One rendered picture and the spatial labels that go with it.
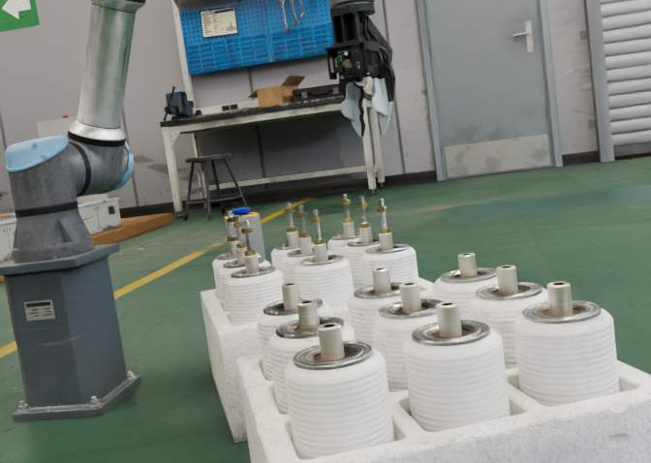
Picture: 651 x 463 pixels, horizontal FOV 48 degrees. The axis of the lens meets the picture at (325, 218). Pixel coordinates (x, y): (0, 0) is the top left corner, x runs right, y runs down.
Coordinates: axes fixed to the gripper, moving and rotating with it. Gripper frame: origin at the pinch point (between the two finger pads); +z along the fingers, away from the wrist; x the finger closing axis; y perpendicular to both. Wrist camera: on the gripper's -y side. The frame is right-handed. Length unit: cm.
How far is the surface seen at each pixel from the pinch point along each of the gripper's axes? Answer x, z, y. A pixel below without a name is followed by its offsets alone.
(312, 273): -8.2, 22.4, 13.1
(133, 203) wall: -413, 35, -384
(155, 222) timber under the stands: -293, 42, -274
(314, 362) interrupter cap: 18, 21, 60
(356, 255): -8.1, 22.6, -3.5
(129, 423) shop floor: -44, 46, 23
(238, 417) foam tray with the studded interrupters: -17, 42, 26
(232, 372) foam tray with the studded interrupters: -17.2, 34.9, 26.3
